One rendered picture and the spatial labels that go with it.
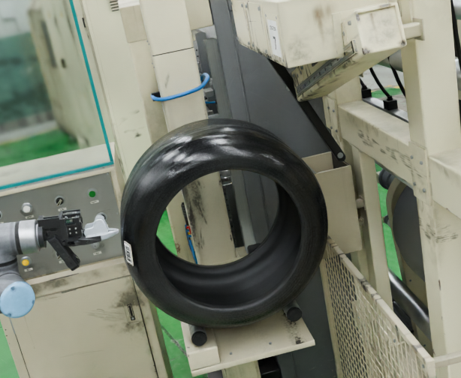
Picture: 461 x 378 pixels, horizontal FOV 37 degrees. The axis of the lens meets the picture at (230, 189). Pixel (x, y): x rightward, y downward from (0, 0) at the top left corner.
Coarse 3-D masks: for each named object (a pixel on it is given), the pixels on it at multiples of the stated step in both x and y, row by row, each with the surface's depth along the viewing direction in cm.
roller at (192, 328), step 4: (188, 324) 199; (192, 328) 195; (196, 328) 194; (200, 328) 194; (204, 328) 196; (192, 332) 193; (196, 332) 192; (200, 332) 192; (204, 332) 193; (192, 336) 192; (196, 336) 192; (200, 336) 192; (204, 336) 192; (192, 340) 192; (196, 340) 192; (200, 340) 192; (204, 340) 193; (196, 344) 192; (200, 344) 193
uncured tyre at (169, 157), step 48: (192, 144) 177; (240, 144) 177; (144, 192) 177; (288, 192) 180; (144, 240) 178; (288, 240) 214; (144, 288) 185; (192, 288) 212; (240, 288) 214; (288, 288) 189
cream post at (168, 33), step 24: (144, 0) 199; (168, 0) 200; (144, 24) 207; (168, 24) 202; (168, 48) 204; (192, 48) 205; (168, 72) 206; (192, 72) 207; (192, 96) 209; (168, 120) 210; (192, 120) 211; (192, 192) 218; (216, 192) 219; (192, 216) 220; (216, 216) 222; (192, 240) 234; (216, 240) 224
